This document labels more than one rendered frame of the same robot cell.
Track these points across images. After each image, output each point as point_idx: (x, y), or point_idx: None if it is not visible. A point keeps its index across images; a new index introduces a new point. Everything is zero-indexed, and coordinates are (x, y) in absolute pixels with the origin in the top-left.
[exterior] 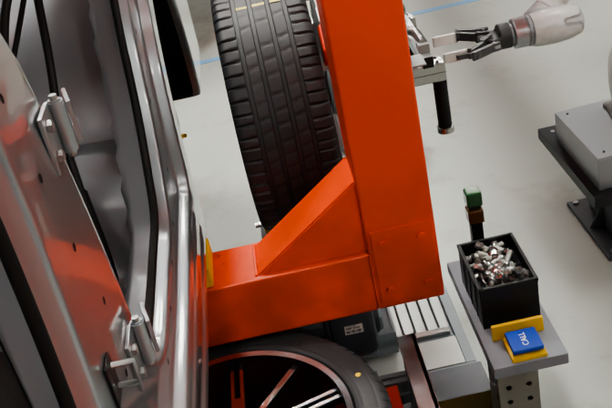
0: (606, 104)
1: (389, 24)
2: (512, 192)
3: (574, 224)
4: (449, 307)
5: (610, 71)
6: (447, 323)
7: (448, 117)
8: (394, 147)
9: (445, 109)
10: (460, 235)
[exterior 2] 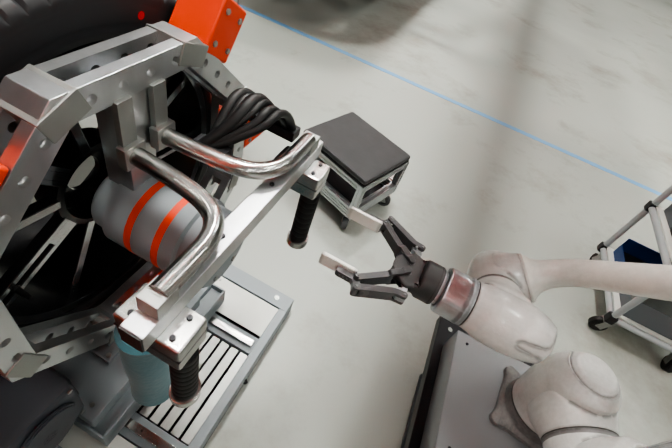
0: (509, 373)
1: None
2: (396, 319)
3: (405, 403)
4: (208, 425)
5: (535, 374)
6: (191, 440)
7: (182, 393)
8: None
9: (177, 387)
10: (321, 328)
